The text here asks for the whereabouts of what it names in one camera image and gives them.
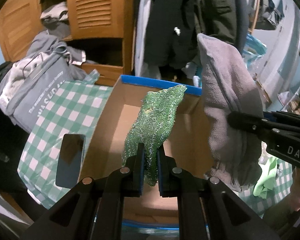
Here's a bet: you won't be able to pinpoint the grey fleece mitt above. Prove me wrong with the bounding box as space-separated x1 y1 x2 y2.
197 34 263 192

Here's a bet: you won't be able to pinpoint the green glitter scrub cloth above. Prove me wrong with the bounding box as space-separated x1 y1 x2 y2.
122 85 187 186

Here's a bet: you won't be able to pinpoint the white shoe rack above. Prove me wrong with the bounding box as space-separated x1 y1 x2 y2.
277 87 300 115

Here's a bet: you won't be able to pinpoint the black smartphone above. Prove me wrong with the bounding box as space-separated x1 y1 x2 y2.
55 134 85 189

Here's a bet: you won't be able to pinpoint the light green cloth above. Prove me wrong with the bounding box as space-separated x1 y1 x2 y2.
253 155 277 199

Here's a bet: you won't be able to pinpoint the blue cardboard box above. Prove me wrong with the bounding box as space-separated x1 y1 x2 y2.
78 74 213 229

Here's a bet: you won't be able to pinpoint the clear plastic storage bag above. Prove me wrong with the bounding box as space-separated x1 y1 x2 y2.
242 33 267 73

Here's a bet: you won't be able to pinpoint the green checkered tablecloth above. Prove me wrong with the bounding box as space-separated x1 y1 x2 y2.
16 80 294 240

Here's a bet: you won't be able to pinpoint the hanging dark coats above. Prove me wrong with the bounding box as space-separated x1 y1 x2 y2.
133 0 248 82

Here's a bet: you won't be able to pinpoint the grey printed tote bag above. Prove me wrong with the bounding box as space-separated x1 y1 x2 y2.
0 51 73 133

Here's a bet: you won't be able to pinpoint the wooden louvered wardrobe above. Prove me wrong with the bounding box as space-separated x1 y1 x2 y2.
0 0 134 86

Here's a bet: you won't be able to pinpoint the grey clothes pile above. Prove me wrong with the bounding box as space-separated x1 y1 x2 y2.
26 2 87 80

